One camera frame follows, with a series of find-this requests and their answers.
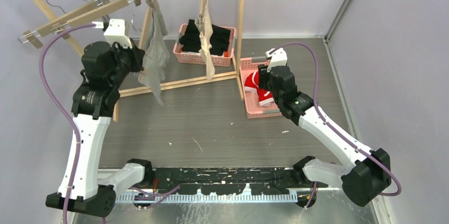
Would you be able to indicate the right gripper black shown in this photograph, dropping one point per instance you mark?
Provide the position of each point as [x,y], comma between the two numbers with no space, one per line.
[263,76]

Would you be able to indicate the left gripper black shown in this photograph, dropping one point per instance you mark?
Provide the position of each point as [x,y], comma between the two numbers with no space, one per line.
[135,53]

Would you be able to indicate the red underwear white trim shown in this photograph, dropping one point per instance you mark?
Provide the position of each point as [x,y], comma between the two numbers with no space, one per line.
[251,84]

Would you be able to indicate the grey striped underwear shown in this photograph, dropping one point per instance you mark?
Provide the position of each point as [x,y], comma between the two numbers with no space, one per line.
[155,60]

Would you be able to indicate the wooden hanger of red underwear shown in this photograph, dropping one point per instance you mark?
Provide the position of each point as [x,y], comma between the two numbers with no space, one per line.
[102,11]

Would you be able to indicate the wooden hanger of striped underwear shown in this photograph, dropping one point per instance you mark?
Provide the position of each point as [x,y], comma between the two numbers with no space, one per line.
[147,28]

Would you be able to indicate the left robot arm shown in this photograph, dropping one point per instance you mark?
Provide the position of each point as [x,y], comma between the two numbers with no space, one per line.
[82,191]

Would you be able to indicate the empty wooden clip hanger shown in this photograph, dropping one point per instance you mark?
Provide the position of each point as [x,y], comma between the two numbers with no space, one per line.
[57,24]

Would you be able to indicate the beige underwear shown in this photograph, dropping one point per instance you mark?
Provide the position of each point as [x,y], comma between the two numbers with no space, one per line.
[204,51]

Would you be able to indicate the empty pink basket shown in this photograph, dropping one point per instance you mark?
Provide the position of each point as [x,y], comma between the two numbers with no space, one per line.
[253,110]

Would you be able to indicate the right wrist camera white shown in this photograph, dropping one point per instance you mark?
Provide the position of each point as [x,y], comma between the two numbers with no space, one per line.
[276,57]

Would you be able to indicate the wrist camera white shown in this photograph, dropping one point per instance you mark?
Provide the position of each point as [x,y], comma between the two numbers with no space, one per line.
[276,57]
[115,31]

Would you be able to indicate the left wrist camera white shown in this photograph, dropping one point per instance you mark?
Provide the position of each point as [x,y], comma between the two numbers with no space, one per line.
[115,31]

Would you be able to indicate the wooden clothes rack frame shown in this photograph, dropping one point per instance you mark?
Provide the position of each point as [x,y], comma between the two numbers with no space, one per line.
[47,11]

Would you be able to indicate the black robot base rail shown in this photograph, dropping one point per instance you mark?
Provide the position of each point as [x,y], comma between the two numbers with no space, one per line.
[225,180]

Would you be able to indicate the white slotted cable duct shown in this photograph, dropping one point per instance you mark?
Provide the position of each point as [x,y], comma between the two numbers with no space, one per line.
[245,197]

